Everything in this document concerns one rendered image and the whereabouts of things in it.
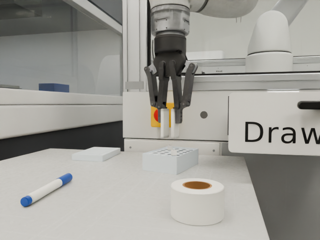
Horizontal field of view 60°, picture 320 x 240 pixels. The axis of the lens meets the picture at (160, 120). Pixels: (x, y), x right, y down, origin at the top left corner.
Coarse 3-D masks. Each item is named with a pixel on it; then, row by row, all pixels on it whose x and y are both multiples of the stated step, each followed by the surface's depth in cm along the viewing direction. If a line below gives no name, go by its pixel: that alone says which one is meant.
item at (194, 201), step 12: (180, 180) 39; (192, 180) 39; (204, 180) 39; (180, 192) 34; (192, 192) 33; (204, 192) 33; (216, 192) 34; (180, 204) 34; (192, 204) 33; (204, 204) 33; (216, 204) 34; (180, 216) 34; (192, 216) 33; (204, 216) 33; (216, 216) 34
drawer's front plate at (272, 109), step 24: (240, 96) 50; (264, 96) 49; (288, 96) 48; (312, 96) 47; (240, 120) 50; (264, 120) 49; (288, 120) 48; (312, 120) 47; (240, 144) 50; (264, 144) 49; (288, 144) 48; (312, 144) 47
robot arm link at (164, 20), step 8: (160, 8) 60; (168, 8) 60; (176, 8) 60; (184, 8) 61; (152, 16) 62; (160, 16) 60; (168, 16) 60; (176, 16) 60; (184, 16) 61; (152, 24) 62; (160, 24) 61; (168, 24) 60; (176, 24) 60; (184, 24) 61; (152, 32) 63; (160, 32) 62; (168, 32) 61; (176, 32) 62; (184, 32) 62
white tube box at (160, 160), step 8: (152, 152) 64; (160, 152) 64; (168, 152) 65; (184, 152) 65; (192, 152) 65; (144, 160) 61; (152, 160) 60; (160, 160) 59; (168, 160) 58; (176, 160) 57; (184, 160) 61; (192, 160) 65; (144, 168) 61; (152, 168) 60; (160, 168) 59; (168, 168) 58; (176, 168) 57; (184, 168) 61
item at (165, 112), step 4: (164, 112) 65; (168, 112) 67; (164, 116) 65; (168, 116) 67; (164, 120) 65; (168, 120) 67; (164, 124) 65; (168, 124) 67; (164, 128) 65; (168, 128) 67; (164, 132) 65; (168, 132) 67; (164, 136) 65; (168, 136) 67
